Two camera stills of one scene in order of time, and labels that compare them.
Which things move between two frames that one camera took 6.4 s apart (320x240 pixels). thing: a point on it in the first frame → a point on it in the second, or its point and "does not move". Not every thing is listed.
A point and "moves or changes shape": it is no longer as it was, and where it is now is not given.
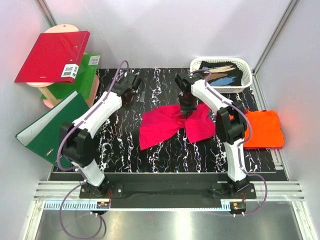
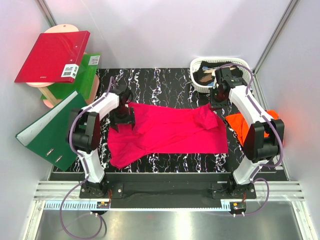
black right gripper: x=187 y=111 → x=213 y=103
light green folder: x=83 y=83 does not move
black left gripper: x=137 y=106 → x=129 y=119
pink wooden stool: x=51 y=102 does not move
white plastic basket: x=195 y=64 does not move
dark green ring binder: x=42 y=136 does not move
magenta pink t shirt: x=157 y=123 moves or changes shape
